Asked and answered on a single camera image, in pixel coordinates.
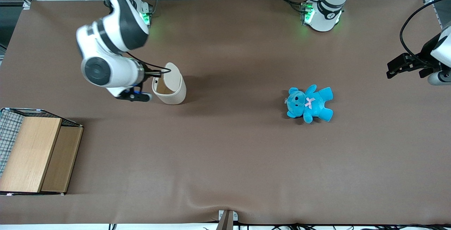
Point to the beige trash can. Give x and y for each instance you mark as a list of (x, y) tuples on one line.
[(174, 98)]

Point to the brown table cover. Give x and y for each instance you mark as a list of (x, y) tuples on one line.
[(229, 152)]

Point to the blue teddy bear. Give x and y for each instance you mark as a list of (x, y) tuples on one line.
[(310, 103)]

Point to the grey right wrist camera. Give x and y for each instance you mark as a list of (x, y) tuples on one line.
[(135, 97)]

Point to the dark wooden board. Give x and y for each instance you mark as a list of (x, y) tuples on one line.
[(61, 159)]

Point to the beige trash can lid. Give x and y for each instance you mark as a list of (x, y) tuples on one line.
[(175, 78)]

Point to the light wooden board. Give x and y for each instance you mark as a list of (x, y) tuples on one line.
[(30, 154)]

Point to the grey metal camera bracket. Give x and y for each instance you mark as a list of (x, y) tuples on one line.
[(227, 220)]

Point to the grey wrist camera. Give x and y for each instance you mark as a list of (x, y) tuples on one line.
[(440, 78), (135, 97)]

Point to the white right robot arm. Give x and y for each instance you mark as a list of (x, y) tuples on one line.
[(109, 47)]

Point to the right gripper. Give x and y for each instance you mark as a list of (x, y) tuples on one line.
[(148, 74)]

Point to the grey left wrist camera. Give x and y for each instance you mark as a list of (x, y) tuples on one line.
[(440, 78)]

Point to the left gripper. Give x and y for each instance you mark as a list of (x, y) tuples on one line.
[(418, 63)]

